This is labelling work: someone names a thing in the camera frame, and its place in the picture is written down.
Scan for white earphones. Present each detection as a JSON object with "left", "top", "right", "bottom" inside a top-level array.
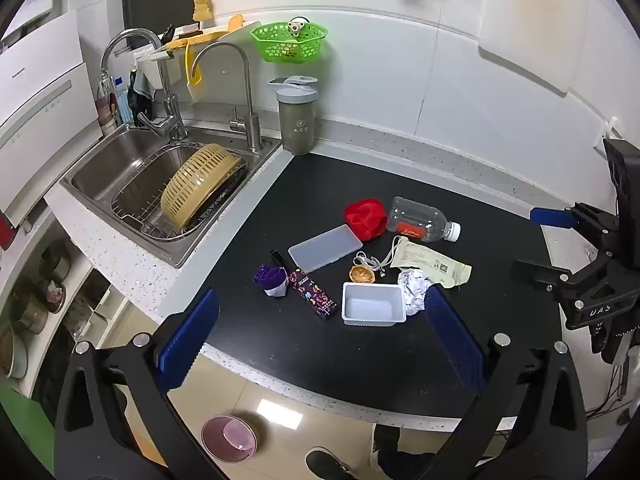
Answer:
[{"left": 353, "top": 251, "right": 396, "bottom": 277}]

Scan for wire sink rack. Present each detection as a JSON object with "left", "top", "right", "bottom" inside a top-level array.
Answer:
[{"left": 111, "top": 142, "right": 249, "bottom": 244}]

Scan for yellow hanging scoop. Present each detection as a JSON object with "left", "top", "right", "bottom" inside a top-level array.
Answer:
[{"left": 183, "top": 44, "right": 204, "bottom": 87}]

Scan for dark hanging cloth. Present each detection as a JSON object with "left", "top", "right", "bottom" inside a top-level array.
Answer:
[{"left": 127, "top": 70, "right": 154, "bottom": 129}]

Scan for large steel faucet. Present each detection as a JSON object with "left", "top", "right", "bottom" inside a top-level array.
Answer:
[{"left": 100, "top": 28, "right": 189, "bottom": 141}]

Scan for dark patterned snack bar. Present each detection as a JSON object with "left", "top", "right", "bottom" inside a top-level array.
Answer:
[{"left": 285, "top": 269, "right": 337, "bottom": 319}]

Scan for dark red bottle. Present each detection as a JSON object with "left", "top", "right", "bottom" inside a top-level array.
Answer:
[{"left": 96, "top": 85, "right": 119, "bottom": 136}]

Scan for beige paper packet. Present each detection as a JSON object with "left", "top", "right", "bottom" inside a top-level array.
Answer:
[{"left": 389, "top": 236, "right": 473, "bottom": 291}]

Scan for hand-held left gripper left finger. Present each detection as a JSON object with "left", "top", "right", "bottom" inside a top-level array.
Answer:
[{"left": 54, "top": 287, "right": 226, "bottom": 480}]

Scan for black cables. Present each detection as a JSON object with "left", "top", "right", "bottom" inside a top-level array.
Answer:
[{"left": 585, "top": 360, "right": 632, "bottom": 422}]

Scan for white paper ball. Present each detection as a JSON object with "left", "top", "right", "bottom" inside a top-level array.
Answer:
[{"left": 397, "top": 268, "right": 433, "bottom": 316}]

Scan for clear plastic bottle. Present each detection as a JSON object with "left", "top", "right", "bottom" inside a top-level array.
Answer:
[{"left": 386, "top": 196, "right": 462, "bottom": 244}]

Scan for yellow plastic colander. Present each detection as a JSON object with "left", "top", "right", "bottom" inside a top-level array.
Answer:
[{"left": 160, "top": 143, "right": 246, "bottom": 226}]

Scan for white dishwasher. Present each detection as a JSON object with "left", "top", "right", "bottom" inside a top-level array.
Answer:
[{"left": 0, "top": 10, "right": 104, "bottom": 229}]

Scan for person's leg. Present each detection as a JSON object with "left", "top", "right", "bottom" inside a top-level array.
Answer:
[{"left": 372, "top": 424, "right": 437, "bottom": 480}]

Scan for translucent plastic lid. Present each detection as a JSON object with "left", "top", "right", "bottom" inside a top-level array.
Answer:
[{"left": 288, "top": 224, "right": 363, "bottom": 273}]

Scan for small black stick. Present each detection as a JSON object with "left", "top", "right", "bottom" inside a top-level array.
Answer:
[{"left": 270, "top": 250, "right": 299, "bottom": 274}]

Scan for slim steel faucet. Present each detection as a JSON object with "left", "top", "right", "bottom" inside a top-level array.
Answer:
[{"left": 191, "top": 42, "right": 265, "bottom": 154}]

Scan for white plastic tray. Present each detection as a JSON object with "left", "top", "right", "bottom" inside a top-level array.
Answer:
[{"left": 341, "top": 282, "right": 407, "bottom": 327}]

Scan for black counter mat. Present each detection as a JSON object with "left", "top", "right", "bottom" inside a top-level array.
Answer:
[{"left": 202, "top": 152, "right": 564, "bottom": 422}]

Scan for grey tumbler with lid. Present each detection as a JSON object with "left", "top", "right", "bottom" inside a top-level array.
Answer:
[{"left": 268, "top": 76, "right": 319, "bottom": 156}]

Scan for stainless steel sink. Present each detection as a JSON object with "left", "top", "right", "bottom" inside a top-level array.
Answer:
[{"left": 60, "top": 125, "right": 284, "bottom": 268}]

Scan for person's black shoe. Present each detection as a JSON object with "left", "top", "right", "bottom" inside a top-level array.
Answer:
[{"left": 305, "top": 449, "right": 352, "bottom": 480}]

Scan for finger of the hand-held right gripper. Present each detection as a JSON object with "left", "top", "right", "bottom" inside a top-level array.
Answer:
[
  {"left": 512, "top": 259, "right": 640, "bottom": 332},
  {"left": 530, "top": 202, "right": 622, "bottom": 262}
]

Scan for blue capped bottle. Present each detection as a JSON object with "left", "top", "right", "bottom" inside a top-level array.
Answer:
[{"left": 112, "top": 76, "right": 132, "bottom": 126}]

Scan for white wall hook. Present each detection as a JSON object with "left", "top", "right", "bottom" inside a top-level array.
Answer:
[{"left": 594, "top": 117, "right": 624, "bottom": 149}]

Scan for white wall shelf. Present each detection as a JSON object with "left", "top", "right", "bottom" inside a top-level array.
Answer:
[{"left": 137, "top": 21, "right": 262, "bottom": 102}]

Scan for pale bowl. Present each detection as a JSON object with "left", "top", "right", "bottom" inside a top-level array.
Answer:
[{"left": 0, "top": 327, "right": 29, "bottom": 381}]

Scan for metal pot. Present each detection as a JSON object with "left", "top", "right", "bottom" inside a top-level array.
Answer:
[{"left": 10, "top": 280, "right": 52, "bottom": 336}]

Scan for pink trash bin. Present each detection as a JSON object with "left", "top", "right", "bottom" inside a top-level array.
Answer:
[{"left": 201, "top": 415, "right": 258, "bottom": 464}]

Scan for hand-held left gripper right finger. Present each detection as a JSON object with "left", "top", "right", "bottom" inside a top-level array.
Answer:
[{"left": 424, "top": 285, "right": 589, "bottom": 480}]

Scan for purple and white wrapper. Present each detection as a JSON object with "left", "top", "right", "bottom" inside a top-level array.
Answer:
[{"left": 253, "top": 263, "right": 289, "bottom": 297}]

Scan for green plastic basket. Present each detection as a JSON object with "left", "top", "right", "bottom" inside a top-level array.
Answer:
[{"left": 250, "top": 20, "right": 329, "bottom": 64}]

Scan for red cloth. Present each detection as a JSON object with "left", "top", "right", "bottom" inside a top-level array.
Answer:
[{"left": 345, "top": 198, "right": 387, "bottom": 242}]

